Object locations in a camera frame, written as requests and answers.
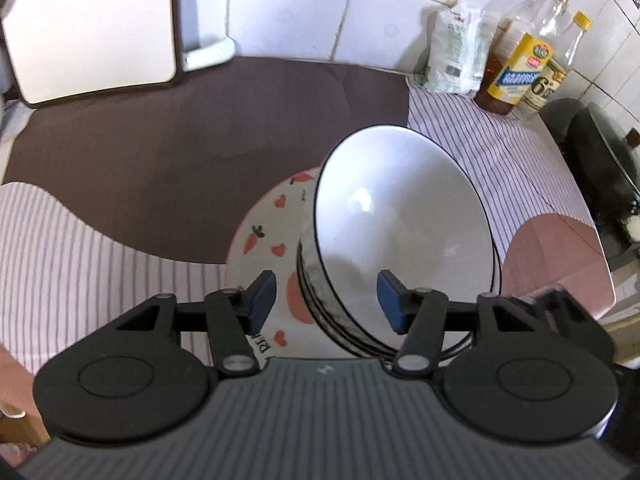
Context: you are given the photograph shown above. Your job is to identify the clear bottle with brown sauce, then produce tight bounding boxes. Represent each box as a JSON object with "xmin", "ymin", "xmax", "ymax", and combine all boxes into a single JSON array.
[{"xmin": 474, "ymin": 0, "xmax": 546, "ymax": 117}]

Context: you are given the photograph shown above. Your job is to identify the striped tablecloth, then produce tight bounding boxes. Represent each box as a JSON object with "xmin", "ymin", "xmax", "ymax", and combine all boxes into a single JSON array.
[{"xmin": 0, "ymin": 54, "xmax": 617, "ymax": 413}]

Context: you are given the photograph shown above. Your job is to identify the white bowl with dark rim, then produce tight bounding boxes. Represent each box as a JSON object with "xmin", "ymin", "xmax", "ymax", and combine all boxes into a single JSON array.
[
  {"xmin": 313, "ymin": 125, "xmax": 495, "ymax": 357},
  {"xmin": 295, "ymin": 210, "xmax": 503, "ymax": 361}
]

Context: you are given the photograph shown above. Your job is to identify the black wok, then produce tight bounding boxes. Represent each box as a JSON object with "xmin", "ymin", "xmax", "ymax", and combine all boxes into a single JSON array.
[{"xmin": 542, "ymin": 97, "xmax": 640, "ymax": 246}]

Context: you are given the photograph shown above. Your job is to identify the white plate with pink pattern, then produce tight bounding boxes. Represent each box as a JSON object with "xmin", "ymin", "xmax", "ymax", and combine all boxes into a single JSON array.
[{"xmin": 224, "ymin": 166, "xmax": 351, "ymax": 367}]

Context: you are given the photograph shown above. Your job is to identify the white cutting board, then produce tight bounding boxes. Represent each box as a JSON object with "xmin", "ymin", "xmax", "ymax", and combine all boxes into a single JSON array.
[{"xmin": 0, "ymin": 0, "xmax": 185, "ymax": 110}]

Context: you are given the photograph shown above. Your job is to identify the white plastic bag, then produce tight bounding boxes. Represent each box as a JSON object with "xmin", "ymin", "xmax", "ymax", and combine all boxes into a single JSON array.
[{"xmin": 424, "ymin": 2, "xmax": 497, "ymax": 100}]

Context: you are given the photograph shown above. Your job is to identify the clear bottle with yellow cap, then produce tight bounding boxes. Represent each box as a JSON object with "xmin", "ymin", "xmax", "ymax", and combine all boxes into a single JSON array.
[{"xmin": 512, "ymin": 10, "xmax": 594, "ymax": 122}]

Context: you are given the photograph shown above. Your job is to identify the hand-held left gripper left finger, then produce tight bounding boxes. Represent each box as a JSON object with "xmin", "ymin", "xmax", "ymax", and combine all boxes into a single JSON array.
[{"xmin": 115, "ymin": 270, "xmax": 278, "ymax": 379}]

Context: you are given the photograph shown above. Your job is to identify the yellow label oil bottle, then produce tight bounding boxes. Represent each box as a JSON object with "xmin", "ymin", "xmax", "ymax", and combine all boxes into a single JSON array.
[{"xmin": 486, "ymin": 0, "xmax": 572, "ymax": 111}]

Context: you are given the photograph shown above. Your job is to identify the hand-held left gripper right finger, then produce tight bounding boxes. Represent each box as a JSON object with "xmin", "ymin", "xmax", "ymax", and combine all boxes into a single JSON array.
[{"xmin": 377, "ymin": 270, "xmax": 547, "ymax": 379}]

